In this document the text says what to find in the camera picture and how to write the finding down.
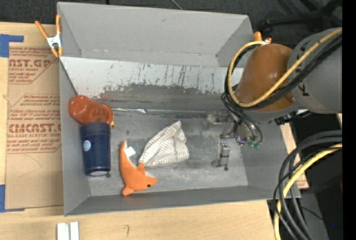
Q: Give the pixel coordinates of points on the grey metal bin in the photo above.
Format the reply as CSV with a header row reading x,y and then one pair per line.
x,y
167,86

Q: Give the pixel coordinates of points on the dark blue cup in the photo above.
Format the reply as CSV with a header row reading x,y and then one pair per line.
x,y
96,150

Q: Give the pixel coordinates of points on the white striped cloth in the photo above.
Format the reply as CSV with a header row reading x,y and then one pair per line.
x,y
167,147

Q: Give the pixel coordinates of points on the orange plush toy fish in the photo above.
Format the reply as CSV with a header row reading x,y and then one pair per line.
x,y
133,175

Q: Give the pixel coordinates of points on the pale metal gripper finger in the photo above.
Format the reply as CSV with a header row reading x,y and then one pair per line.
x,y
213,119
224,153

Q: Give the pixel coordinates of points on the brown cardboard board, red print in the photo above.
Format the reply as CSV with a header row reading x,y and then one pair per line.
x,y
33,111

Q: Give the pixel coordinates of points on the black cylinder on white bracket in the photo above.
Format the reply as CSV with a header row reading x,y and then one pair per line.
x,y
282,120

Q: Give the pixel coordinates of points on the orange translucent plastic cup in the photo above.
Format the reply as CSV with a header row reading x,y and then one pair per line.
x,y
89,111

